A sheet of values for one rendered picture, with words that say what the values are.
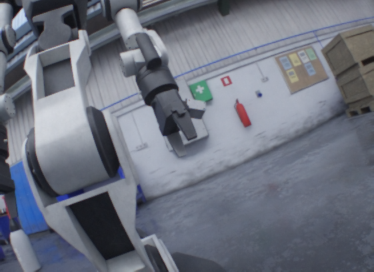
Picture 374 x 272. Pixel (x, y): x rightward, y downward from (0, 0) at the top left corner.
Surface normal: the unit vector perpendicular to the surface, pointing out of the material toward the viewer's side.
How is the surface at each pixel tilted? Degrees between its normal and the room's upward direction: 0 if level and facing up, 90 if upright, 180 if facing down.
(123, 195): 101
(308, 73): 90
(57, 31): 90
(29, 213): 90
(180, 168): 90
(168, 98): 79
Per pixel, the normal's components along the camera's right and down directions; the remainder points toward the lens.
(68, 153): 0.34, -0.04
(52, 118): 0.09, -0.59
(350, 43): -0.09, -0.09
